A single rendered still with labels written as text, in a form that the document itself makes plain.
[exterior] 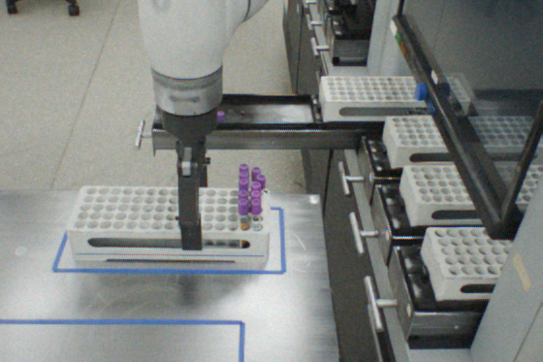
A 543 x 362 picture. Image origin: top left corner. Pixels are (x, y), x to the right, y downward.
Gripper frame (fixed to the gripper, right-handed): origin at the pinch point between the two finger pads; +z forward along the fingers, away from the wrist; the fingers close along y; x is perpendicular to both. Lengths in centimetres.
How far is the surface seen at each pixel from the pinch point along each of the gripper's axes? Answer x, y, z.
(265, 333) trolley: 10.9, 17.6, 5.3
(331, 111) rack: 24.2, -34.2, 2.9
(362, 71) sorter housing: 37, -70, 14
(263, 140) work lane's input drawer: 10.6, -31.8, 9.0
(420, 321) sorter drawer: 33.5, 13.0, 8.2
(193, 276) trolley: 0.2, 7.8, 5.3
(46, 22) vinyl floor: -109, -244, 87
